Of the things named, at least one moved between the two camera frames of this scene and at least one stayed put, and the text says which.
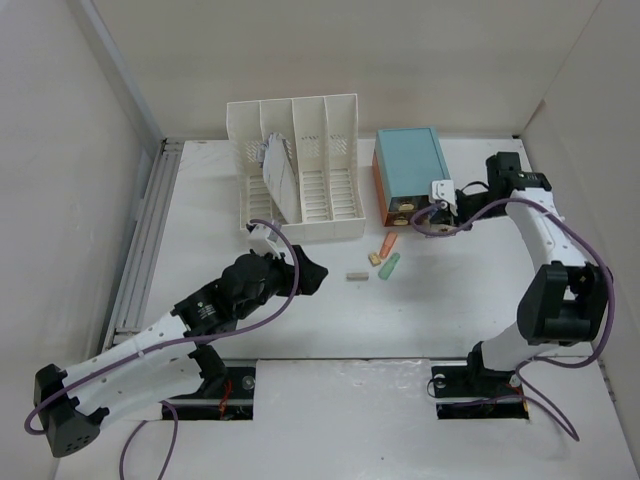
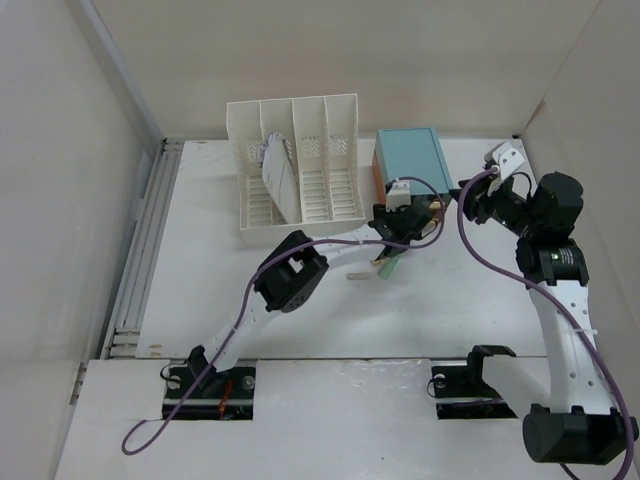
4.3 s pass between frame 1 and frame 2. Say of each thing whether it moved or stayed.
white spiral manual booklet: stayed
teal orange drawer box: stayed
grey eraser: stayed
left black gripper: moved
